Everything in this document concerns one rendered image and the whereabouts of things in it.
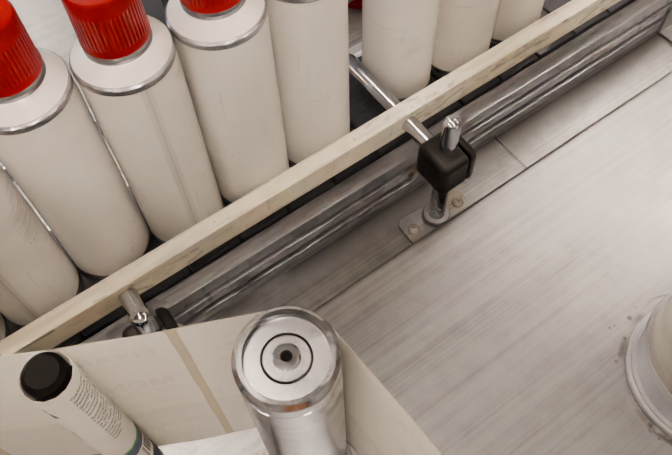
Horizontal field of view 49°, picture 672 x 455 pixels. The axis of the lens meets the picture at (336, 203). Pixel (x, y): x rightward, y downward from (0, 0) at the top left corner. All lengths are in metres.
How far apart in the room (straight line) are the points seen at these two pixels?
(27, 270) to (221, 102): 0.14
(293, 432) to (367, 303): 0.20
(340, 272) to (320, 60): 0.17
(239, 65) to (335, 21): 0.06
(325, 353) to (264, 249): 0.24
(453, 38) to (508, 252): 0.16
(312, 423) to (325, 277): 0.27
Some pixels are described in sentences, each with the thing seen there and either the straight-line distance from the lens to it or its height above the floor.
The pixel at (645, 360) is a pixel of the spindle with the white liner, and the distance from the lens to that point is 0.46.
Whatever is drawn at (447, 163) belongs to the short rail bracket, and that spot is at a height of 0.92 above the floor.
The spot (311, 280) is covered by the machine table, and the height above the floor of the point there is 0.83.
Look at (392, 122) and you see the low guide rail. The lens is 0.49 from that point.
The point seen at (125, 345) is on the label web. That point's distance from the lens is 0.28.
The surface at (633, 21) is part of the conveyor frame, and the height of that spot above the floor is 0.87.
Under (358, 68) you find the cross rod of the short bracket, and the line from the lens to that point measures 0.53.
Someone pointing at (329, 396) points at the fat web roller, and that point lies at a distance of 0.26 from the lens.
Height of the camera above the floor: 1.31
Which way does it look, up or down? 59 degrees down
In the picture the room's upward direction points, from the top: 3 degrees counter-clockwise
